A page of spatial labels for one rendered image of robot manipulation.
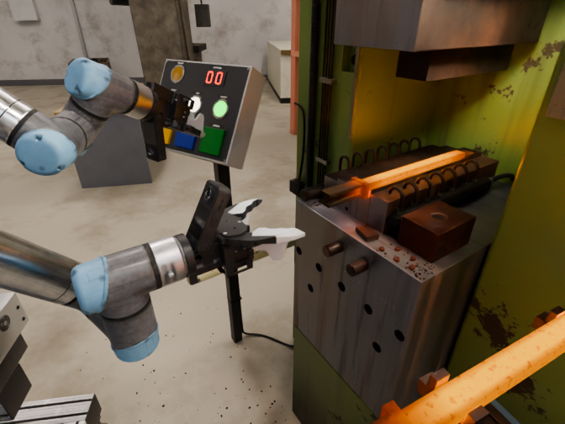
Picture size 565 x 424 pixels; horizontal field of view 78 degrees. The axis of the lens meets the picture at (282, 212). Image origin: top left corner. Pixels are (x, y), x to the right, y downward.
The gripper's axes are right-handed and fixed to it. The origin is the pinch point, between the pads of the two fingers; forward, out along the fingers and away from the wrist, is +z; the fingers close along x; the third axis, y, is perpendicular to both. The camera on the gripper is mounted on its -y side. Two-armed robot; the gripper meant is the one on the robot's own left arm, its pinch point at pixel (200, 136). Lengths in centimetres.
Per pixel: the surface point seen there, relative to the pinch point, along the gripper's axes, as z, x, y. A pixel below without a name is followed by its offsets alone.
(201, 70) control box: 5.2, 10.9, 19.8
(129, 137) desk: 122, 190, 1
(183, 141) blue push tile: 4.5, 10.1, -2.1
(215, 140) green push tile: 4.5, -1.6, 0.4
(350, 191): -1.5, -45.3, -4.9
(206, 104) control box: 5.2, 5.7, 10.0
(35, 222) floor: 71, 200, -78
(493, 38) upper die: 3, -63, 30
